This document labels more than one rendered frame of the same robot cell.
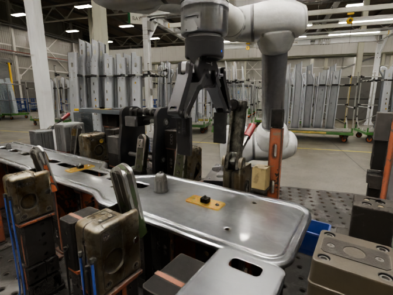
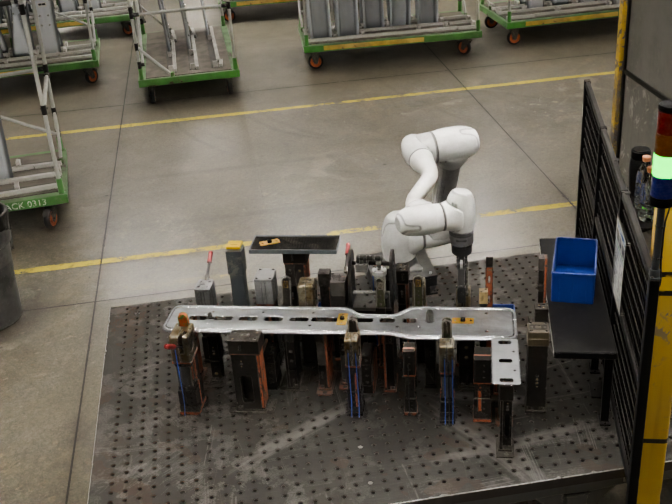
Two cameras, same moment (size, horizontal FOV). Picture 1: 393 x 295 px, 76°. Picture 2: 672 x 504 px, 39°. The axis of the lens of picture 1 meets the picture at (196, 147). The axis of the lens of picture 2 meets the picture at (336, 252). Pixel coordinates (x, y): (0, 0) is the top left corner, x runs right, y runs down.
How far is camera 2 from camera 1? 3.23 m
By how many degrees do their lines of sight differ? 27
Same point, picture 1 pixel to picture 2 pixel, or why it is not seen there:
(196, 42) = (463, 251)
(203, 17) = (467, 241)
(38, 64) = not seen: outside the picture
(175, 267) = (478, 351)
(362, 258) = (540, 328)
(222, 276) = (500, 347)
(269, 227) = (502, 325)
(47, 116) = not seen: outside the picture
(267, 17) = (450, 151)
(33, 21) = not seen: outside the picture
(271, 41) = (451, 164)
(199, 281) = (494, 351)
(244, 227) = (492, 328)
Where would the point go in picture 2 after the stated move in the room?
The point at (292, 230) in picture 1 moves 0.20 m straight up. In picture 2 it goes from (512, 323) to (513, 277)
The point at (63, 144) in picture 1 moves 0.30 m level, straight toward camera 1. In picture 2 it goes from (270, 297) to (330, 316)
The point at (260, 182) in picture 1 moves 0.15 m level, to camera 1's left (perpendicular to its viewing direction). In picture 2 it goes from (484, 300) to (452, 310)
